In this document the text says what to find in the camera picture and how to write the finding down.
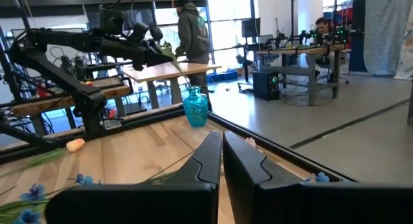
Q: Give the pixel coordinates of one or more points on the black short table edge rail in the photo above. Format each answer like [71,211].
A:
[19,154]

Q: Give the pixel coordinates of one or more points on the black long table edge rail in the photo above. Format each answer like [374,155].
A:
[290,154]

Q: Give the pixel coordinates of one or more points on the blue glass vase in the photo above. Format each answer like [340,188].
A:
[195,111]

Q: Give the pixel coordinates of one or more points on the black background robot arms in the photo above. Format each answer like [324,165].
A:
[284,40]

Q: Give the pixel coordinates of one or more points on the light wooden desk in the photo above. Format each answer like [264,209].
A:
[167,70]

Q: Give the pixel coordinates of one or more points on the black monitor on stand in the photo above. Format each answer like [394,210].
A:
[251,27]

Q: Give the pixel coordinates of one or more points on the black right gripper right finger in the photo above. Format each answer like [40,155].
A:
[290,204]

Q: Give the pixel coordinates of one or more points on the wooden workbench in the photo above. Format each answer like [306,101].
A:
[48,104]

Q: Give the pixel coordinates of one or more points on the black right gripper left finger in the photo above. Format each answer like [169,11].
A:
[145,204]

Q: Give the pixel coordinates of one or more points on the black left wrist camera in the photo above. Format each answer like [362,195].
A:
[111,20]

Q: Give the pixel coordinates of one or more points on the wooden table with grey legs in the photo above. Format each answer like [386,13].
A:
[290,50]

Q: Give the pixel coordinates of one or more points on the black computer tower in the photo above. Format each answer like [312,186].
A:
[264,86]

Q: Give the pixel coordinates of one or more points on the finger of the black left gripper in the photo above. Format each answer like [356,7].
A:
[138,63]
[156,58]

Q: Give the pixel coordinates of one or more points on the dark blue panel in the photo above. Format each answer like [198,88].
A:
[358,30]

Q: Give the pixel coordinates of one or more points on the grey patterned curtain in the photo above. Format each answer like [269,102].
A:
[384,30]

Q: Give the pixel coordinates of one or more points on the blue storage bin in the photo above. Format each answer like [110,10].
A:
[214,77]
[230,75]

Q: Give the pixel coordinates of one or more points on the peach artificial tulip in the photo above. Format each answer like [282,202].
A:
[75,145]

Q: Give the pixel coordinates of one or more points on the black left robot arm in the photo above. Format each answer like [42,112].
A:
[58,75]

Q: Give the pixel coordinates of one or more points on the person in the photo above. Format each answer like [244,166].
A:
[193,33]
[322,24]

